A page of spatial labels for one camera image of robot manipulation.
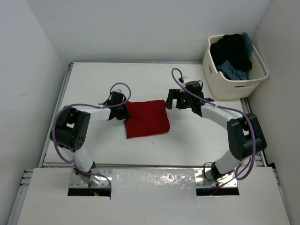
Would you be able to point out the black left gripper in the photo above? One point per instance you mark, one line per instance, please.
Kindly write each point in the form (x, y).
(123, 111)

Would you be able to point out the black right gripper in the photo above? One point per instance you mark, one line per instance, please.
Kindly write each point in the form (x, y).
(177, 99)

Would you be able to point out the red t shirt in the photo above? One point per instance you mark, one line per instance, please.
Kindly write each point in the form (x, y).
(147, 118)

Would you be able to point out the black t shirt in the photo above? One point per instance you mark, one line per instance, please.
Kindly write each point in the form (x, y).
(235, 49)

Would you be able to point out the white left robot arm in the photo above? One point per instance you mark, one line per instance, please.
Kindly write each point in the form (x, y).
(71, 124)

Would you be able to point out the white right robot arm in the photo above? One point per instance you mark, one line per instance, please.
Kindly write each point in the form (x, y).
(245, 136)

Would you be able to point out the cream plastic laundry basket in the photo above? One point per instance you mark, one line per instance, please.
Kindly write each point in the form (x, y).
(227, 83)

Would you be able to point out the teal t shirt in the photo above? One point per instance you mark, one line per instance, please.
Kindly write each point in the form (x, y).
(231, 73)

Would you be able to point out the white front cover panel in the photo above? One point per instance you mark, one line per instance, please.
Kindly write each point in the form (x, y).
(152, 197)

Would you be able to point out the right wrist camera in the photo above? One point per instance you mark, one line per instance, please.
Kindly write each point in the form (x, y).
(184, 79)

